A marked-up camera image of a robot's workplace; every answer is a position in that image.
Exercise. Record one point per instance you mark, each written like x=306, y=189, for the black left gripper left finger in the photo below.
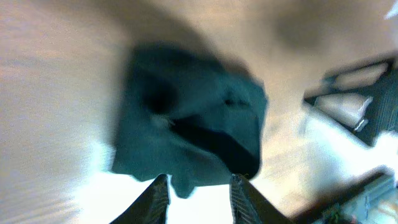
x=150, y=207

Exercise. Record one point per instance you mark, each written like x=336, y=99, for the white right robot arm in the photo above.
x=364, y=109

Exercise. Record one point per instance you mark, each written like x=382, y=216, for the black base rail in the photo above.
x=352, y=204

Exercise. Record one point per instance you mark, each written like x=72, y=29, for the black polo shirt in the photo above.
x=187, y=116

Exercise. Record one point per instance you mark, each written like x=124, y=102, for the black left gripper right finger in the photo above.
x=249, y=206

